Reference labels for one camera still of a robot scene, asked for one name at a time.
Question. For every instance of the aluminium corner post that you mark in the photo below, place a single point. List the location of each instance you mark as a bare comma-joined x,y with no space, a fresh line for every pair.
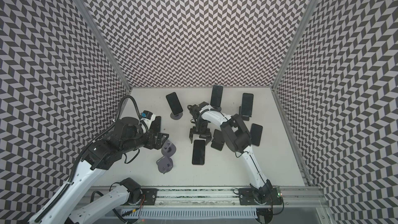
82,8
309,10

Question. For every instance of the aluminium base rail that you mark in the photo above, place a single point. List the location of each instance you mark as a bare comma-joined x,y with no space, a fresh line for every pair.
287,196

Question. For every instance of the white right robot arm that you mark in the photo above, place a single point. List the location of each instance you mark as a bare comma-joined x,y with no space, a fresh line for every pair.
238,139

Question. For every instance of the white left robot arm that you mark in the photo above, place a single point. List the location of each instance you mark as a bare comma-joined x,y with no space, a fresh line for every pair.
125,135

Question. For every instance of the green-edged phone on round stand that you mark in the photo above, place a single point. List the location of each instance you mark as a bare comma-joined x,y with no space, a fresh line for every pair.
216,96

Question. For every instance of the aluminium corner post right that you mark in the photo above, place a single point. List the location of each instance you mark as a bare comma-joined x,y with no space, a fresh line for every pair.
309,10

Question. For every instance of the dark phone on block stand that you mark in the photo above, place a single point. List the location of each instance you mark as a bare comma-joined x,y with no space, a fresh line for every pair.
247,104

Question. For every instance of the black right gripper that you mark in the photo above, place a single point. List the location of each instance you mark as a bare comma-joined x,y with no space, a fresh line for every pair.
200,131

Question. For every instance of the aluminium corner post left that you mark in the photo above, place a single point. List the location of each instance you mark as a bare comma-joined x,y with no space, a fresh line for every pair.
82,8

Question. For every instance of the white slotted cable duct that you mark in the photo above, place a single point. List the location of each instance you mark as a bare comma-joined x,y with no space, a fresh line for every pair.
192,213

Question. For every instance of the round grey stand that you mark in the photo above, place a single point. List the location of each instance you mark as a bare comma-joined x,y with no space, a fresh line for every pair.
177,116
165,164
218,109
168,149

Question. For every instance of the black block stand far right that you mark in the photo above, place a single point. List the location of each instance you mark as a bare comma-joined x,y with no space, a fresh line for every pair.
244,118

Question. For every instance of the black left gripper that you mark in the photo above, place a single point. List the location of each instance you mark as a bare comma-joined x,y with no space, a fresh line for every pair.
158,142

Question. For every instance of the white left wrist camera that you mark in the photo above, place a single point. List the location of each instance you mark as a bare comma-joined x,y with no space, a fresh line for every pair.
148,118

